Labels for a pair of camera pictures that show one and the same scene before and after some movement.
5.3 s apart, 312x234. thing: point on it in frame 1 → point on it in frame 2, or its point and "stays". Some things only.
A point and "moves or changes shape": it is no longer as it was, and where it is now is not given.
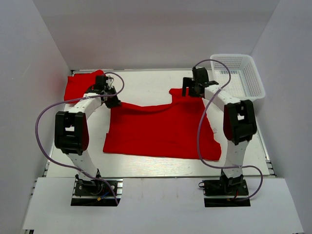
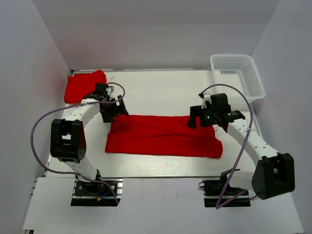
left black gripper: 111,101 → 113,110
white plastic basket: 244,82 stays
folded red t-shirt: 78,84 stays
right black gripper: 189,87 → 199,116
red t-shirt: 166,130 moves or changes shape
